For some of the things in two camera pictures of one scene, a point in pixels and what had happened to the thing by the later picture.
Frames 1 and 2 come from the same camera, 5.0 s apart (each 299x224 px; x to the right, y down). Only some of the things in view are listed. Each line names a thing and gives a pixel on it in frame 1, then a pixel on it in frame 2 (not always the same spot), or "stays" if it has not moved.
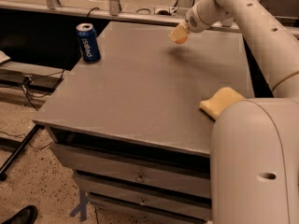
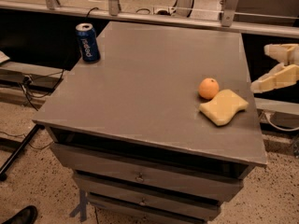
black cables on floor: x=30 y=96 stays
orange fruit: x=181 y=40 → x=208 y=88
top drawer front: x=136 y=170 stays
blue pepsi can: x=89 y=42 stays
